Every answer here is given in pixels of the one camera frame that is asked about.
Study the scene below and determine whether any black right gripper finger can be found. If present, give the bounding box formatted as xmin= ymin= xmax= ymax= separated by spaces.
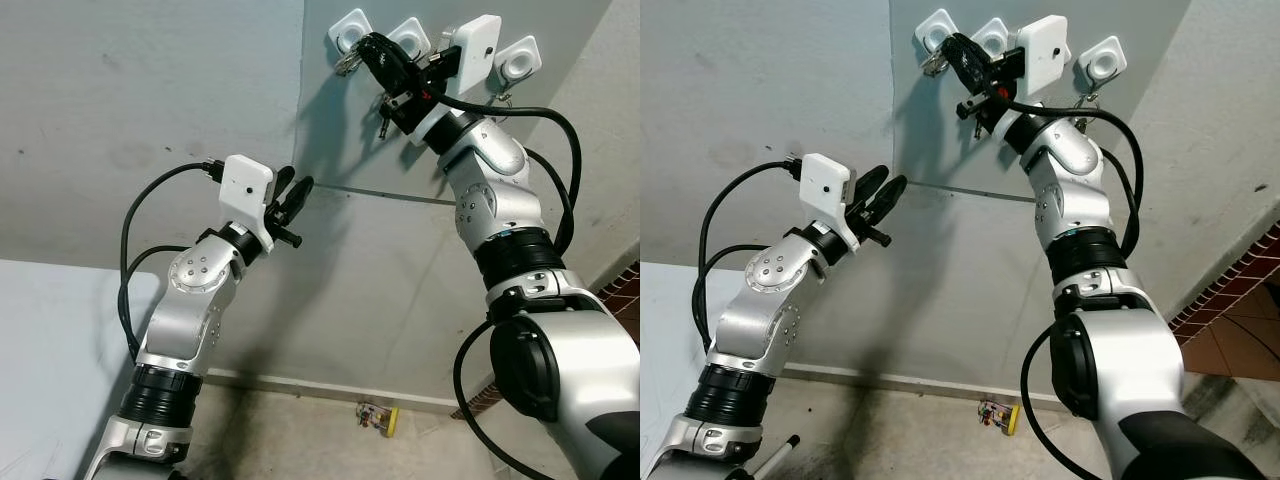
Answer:
xmin=357 ymin=32 xmax=402 ymax=67
xmin=364 ymin=58 xmax=414 ymax=94
xmin=947 ymin=58 xmax=999 ymax=92
xmin=939 ymin=32 xmax=987 ymax=67

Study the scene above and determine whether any small yellow colourful toy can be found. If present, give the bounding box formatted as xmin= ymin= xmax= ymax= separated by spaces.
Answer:
xmin=356 ymin=401 xmax=400 ymax=439
xmin=977 ymin=397 xmax=1022 ymax=437

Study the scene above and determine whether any white table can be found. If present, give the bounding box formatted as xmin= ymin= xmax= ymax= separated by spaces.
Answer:
xmin=640 ymin=261 xmax=749 ymax=479
xmin=0 ymin=259 xmax=163 ymax=480

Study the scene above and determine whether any white rod with black tip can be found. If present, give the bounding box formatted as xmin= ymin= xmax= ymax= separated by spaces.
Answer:
xmin=748 ymin=434 xmax=803 ymax=480

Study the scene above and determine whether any white square wall hook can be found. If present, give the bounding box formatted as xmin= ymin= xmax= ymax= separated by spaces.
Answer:
xmin=1079 ymin=36 xmax=1129 ymax=84
xmin=969 ymin=17 xmax=1013 ymax=57
xmin=387 ymin=17 xmax=434 ymax=61
xmin=327 ymin=8 xmax=374 ymax=56
xmin=494 ymin=36 xmax=542 ymax=84
xmin=914 ymin=8 xmax=960 ymax=54

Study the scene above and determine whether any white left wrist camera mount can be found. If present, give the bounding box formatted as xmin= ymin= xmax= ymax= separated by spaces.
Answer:
xmin=799 ymin=152 xmax=864 ymax=251
xmin=217 ymin=154 xmax=279 ymax=253

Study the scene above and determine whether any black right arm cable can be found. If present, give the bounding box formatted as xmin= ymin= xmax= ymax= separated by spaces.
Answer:
xmin=438 ymin=93 xmax=583 ymax=257
xmin=1019 ymin=318 xmax=1109 ymax=480
xmin=453 ymin=318 xmax=563 ymax=480
xmin=1003 ymin=98 xmax=1146 ymax=259

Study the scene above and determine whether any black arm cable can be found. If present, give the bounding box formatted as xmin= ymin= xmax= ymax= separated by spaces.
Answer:
xmin=1019 ymin=318 xmax=1109 ymax=480
xmin=696 ymin=157 xmax=807 ymax=296
xmin=117 ymin=244 xmax=197 ymax=364
xmin=453 ymin=318 xmax=563 ymax=480
xmin=119 ymin=159 xmax=227 ymax=301
xmin=695 ymin=242 xmax=796 ymax=353
xmin=438 ymin=93 xmax=583 ymax=257
xmin=1003 ymin=98 xmax=1146 ymax=259

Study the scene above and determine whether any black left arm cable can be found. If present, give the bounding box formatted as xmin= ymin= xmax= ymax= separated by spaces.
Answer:
xmin=119 ymin=159 xmax=227 ymax=301
xmin=695 ymin=242 xmax=796 ymax=353
xmin=117 ymin=244 xmax=197 ymax=364
xmin=696 ymin=157 xmax=807 ymax=296

